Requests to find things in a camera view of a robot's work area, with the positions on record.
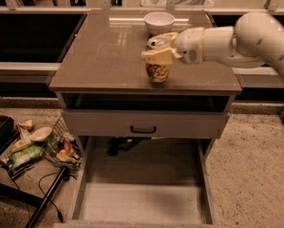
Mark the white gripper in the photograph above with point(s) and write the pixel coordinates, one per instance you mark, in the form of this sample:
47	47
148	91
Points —
189	45

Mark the white plate on floor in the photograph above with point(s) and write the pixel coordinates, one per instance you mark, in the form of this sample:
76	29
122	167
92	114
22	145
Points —
41	134

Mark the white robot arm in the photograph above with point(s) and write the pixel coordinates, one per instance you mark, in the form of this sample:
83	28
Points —
256	39

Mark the wire basket with items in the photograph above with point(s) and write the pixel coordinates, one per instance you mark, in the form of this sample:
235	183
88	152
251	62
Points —
61	148

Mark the orange soda can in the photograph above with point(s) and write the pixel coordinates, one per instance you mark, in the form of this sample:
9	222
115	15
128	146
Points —
156	73

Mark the green snack bag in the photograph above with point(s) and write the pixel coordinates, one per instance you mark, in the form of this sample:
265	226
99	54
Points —
26	155

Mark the black pole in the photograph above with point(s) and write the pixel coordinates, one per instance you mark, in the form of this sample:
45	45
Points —
62	175

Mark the white bowl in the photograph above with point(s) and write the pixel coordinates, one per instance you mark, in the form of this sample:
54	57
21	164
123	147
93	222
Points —
158	22

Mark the black box on floor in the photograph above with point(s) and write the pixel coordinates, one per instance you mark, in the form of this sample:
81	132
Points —
0	133

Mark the grey drawer cabinet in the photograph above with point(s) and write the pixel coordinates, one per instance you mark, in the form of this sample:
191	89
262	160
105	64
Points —
104	70

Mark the closed drawer with black handle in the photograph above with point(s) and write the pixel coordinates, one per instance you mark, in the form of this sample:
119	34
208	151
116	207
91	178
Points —
158	124

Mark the black object under cabinet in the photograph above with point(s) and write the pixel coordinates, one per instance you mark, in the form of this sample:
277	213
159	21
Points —
122	144

